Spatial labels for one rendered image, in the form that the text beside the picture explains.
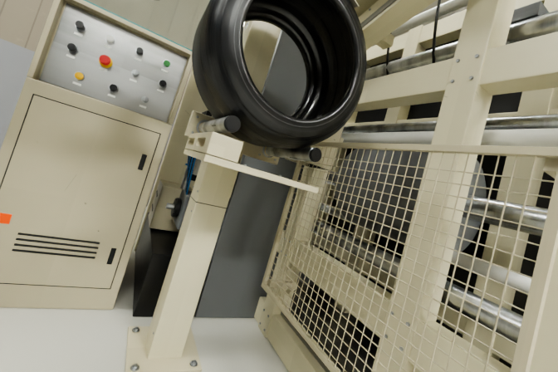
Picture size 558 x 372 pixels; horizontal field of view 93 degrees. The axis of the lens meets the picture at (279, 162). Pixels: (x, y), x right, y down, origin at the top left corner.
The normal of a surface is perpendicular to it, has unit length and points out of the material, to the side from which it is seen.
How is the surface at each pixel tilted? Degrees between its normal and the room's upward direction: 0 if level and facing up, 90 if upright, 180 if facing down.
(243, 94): 98
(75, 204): 90
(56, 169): 90
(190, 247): 90
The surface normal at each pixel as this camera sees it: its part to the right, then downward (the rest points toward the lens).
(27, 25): 0.59, 0.13
